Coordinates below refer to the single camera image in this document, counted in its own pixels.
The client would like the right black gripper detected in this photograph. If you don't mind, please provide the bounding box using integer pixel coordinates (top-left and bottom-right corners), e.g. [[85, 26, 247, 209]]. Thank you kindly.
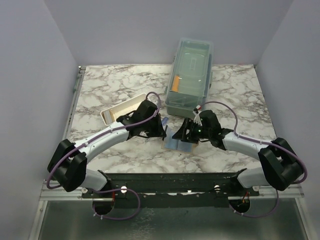
[[172, 117, 212, 144]]

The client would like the white rectangular plastic tray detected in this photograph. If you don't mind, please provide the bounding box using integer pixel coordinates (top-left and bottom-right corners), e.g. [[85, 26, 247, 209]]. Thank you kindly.
[[100, 93, 147, 126]]

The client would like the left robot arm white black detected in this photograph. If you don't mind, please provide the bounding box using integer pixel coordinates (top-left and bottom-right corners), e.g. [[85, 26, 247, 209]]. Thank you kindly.
[[47, 99, 166, 198]]

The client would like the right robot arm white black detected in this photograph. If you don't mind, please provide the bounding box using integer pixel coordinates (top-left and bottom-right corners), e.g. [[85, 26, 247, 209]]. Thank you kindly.
[[172, 110, 304, 196]]

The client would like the stack of cards in tray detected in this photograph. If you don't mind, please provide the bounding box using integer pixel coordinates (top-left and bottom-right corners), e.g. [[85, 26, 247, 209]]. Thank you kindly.
[[102, 110, 114, 126]]

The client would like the blue red screwdriver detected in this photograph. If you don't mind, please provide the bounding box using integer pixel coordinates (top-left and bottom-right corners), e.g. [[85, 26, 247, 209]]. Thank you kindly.
[[144, 117, 169, 143]]

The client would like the orange tool inside toolbox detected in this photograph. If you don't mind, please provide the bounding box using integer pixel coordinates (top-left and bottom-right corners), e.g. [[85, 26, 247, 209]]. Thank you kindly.
[[171, 75, 180, 92]]

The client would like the translucent green plastic toolbox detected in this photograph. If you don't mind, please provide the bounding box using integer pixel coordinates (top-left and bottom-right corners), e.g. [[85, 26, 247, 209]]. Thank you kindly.
[[165, 38, 214, 118]]

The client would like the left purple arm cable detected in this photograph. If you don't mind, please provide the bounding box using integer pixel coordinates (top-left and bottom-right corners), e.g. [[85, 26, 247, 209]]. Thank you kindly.
[[46, 91, 161, 221]]

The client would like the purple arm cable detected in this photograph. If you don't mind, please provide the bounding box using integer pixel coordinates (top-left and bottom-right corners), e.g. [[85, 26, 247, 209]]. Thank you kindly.
[[193, 101, 308, 218], [46, 91, 161, 221]]

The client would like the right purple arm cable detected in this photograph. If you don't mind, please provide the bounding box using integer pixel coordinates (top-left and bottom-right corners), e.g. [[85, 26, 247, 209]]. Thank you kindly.
[[193, 101, 308, 218]]

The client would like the aluminium frame rail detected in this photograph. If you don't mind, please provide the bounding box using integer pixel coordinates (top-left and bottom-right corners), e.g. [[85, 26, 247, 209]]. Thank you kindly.
[[27, 65, 87, 240]]

